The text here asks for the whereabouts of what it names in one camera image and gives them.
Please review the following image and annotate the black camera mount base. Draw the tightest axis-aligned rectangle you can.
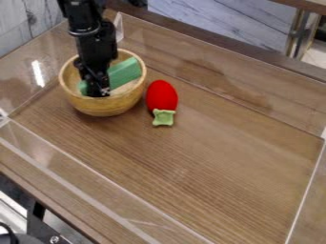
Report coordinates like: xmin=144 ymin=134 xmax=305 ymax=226
xmin=0 ymin=199 xmax=72 ymax=244

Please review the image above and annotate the clear acrylic corner bracket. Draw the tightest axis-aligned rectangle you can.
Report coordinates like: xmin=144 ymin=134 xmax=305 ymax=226
xmin=114 ymin=12 xmax=123 ymax=43

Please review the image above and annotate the red plush strawberry toy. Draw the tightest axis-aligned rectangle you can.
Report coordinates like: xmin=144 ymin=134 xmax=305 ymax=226
xmin=146 ymin=80 xmax=178 ymax=126

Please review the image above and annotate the green block stick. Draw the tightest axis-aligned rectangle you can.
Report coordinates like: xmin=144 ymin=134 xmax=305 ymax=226
xmin=76 ymin=56 xmax=144 ymax=97

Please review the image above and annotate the brown wooden bowl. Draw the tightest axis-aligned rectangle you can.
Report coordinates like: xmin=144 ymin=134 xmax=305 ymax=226
xmin=59 ymin=49 xmax=147 ymax=117

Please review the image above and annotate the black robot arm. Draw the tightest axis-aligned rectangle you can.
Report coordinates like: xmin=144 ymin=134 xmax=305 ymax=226
xmin=57 ymin=0 xmax=119 ymax=97

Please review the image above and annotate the metal table leg background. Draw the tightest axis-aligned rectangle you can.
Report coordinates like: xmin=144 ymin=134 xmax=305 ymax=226
xmin=285 ymin=10 xmax=321 ymax=60

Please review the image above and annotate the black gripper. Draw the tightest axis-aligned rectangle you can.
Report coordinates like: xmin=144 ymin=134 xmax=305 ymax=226
xmin=72 ymin=19 xmax=118 ymax=97

